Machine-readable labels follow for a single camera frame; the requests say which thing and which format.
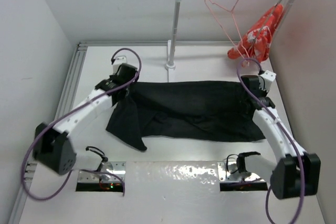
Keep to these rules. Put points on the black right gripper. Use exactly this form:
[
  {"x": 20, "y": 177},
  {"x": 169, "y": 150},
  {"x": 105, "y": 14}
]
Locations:
[{"x": 264, "y": 93}]

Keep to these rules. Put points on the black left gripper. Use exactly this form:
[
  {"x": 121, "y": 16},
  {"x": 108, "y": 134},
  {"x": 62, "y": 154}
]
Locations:
[{"x": 112, "y": 75}]

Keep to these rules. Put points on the black trousers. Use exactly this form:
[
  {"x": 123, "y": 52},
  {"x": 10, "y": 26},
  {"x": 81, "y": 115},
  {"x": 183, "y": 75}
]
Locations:
[{"x": 216, "y": 111}]

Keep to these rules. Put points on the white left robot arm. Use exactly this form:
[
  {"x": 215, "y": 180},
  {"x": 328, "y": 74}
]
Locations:
[{"x": 59, "y": 147}]

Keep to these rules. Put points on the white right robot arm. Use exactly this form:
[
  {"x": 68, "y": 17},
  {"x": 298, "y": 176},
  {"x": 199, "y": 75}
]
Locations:
[{"x": 295, "y": 172}]

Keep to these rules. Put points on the red white patterned garment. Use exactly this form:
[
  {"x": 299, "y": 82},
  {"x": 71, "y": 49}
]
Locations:
[{"x": 233, "y": 54}]

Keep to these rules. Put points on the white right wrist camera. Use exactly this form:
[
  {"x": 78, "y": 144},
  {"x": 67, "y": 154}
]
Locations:
[{"x": 266, "y": 78}]

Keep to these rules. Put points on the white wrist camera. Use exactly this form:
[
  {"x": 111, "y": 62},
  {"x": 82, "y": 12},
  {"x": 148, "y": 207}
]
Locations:
[
  {"x": 266, "y": 78},
  {"x": 118, "y": 61}
]

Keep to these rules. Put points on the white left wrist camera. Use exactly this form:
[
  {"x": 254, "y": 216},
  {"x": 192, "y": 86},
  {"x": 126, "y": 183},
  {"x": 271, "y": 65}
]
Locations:
[{"x": 118, "y": 61}]

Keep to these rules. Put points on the pink wire hanger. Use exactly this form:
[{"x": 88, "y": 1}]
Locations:
[{"x": 231, "y": 16}]

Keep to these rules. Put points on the aluminium table edge rail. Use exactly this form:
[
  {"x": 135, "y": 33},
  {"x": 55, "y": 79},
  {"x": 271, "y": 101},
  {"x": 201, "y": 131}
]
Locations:
[{"x": 195, "y": 60}]

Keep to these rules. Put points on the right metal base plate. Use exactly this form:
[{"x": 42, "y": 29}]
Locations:
[{"x": 228, "y": 173}]

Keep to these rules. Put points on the metal base plate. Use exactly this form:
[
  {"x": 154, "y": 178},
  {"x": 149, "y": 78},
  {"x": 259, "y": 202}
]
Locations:
[
  {"x": 110, "y": 172},
  {"x": 228, "y": 173}
]

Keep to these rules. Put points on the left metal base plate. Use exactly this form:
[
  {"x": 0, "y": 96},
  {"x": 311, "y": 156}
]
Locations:
[{"x": 110, "y": 172}]

